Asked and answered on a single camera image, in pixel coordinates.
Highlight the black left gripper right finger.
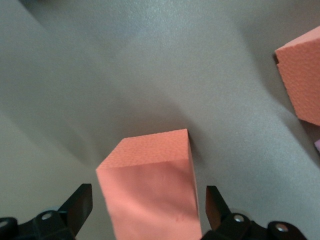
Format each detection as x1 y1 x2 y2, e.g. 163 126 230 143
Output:
201 185 307 240

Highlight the orange foam cube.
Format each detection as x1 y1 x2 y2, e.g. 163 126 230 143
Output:
95 128 203 240
274 24 320 127

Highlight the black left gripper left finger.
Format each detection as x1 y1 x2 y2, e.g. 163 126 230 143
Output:
0 183 94 240

